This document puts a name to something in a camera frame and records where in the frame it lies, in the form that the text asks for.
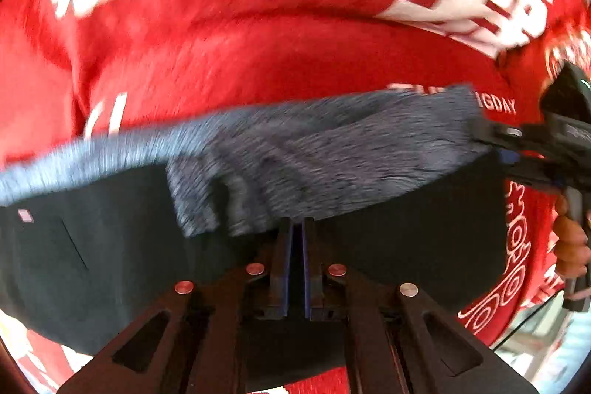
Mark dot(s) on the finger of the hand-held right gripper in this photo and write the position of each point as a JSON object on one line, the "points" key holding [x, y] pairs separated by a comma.
{"points": [[517, 165], [496, 131]]}

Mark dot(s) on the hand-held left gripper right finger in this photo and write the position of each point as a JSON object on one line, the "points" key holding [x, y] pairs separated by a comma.
{"points": [[306, 269]]}

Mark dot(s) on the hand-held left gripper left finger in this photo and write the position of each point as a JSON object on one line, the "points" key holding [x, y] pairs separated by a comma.
{"points": [[287, 269]]}

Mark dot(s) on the black pants with blue trim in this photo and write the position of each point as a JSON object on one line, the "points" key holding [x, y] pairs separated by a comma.
{"points": [[115, 260]]}

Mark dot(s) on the person's right hand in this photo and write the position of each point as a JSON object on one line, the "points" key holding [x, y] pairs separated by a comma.
{"points": [[570, 246]]}

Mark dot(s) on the red embroidered pillow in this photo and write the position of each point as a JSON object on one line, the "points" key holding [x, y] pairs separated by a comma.
{"points": [[572, 48]]}

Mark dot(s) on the metal rack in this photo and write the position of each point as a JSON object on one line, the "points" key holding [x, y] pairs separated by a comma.
{"points": [[535, 343]]}

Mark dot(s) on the red printed blanket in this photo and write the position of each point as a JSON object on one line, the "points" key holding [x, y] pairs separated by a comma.
{"points": [[277, 6]]}

